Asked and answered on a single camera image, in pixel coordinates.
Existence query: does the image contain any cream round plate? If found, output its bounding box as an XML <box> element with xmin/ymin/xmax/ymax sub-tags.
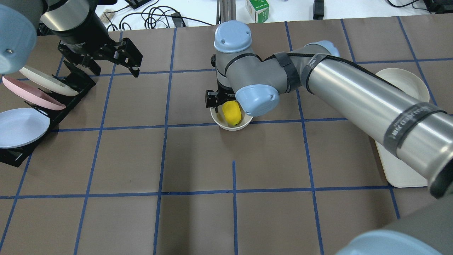
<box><xmin>376</xmin><ymin>68</ymin><xmax>430</xmax><ymax>103</ymax></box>

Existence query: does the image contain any cream plate in rack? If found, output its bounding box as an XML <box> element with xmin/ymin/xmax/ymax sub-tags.
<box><xmin>19</xmin><ymin>65</ymin><xmax>78</xmax><ymax>97</ymax></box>

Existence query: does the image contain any aluminium frame post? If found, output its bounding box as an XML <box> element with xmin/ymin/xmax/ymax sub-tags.
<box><xmin>216</xmin><ymin>0</ymin><xmax>236</xmax><ymax>24</ymax></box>

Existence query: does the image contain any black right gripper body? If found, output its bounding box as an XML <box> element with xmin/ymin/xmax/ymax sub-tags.
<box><xmin>211</xmin><ymin>53</ymin><xmax>237</xmax><ymax>103</ymax></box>

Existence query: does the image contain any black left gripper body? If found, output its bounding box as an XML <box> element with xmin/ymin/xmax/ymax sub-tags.
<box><xmin>58</xmin><ymin>21</ymin><xmax>143</xmax><ymax>68</ymax></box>

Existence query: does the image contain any black plate rack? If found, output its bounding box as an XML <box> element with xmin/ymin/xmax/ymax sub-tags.
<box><xmin>1</xmin><ymin>68</ymin><xmax>96</xmax><ymax>167</ymax></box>

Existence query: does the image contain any cream rectangular tray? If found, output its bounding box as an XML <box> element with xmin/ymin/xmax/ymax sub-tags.
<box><xmin>375</xmin><ymin>141</ymin><xmax>428</xmax><ymax>188</ymax></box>

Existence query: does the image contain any green white carton box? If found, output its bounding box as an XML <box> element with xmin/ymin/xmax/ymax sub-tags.
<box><xmin>246</xmin><ymin>0</ymin><xmax>270</xmax><ymax>23</ymax></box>

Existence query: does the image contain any pink plate in rack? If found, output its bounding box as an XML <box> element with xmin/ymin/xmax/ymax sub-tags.
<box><xmin>2</xmin><ymin>76</ymin><xmax>66</xmax><ymax>111</ymax></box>

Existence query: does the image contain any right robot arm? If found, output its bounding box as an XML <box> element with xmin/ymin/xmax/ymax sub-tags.
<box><xmin>206</xmin><ymin>20</ymin><xmax>453</xmax><ymax>255</ymax></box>

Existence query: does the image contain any yellow lemon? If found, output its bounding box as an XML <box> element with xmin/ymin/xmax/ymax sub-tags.
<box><xmin>222</xmin><ymin>101</ymin><xmax>242</xmax><ymax>126</ymax></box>

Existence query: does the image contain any black power adapter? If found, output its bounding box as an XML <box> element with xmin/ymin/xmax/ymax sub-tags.
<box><xmin>125</xmin><ymin>0</ymin><xmax>151</xmax><ymax>10</ymax></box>

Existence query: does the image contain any white bowl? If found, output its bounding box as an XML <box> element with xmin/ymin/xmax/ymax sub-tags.
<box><xmin>209</xmin><ymin>101</ymin><xmax>253</xmax><ymax>131</ymax></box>

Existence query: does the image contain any light blue plate in rack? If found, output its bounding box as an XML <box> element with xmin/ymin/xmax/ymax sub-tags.
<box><xmin>0</xmin><ymin>108</ymin><xmax>50</xmax><ymax>149</ymax></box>

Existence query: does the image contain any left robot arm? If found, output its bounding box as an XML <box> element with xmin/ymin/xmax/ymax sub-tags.
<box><xmin>0</xmin><ymin>0</ymin><xmax>143</xmax><ymax>78</ymax></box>

